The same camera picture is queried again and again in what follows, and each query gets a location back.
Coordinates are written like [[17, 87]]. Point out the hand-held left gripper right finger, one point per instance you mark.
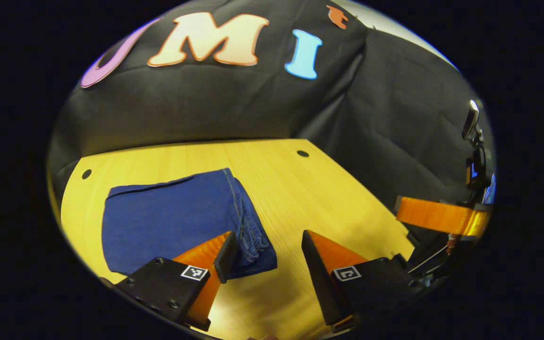
[[321, 278]]

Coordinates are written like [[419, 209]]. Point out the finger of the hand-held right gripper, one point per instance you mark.
[[437, 216]]

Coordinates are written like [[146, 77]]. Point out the blue jeans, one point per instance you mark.
[[168, 222]]

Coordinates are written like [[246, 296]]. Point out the black backdrop cloth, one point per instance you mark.
[[395, 118]]

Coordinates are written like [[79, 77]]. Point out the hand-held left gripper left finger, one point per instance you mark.
[[228, 257]]

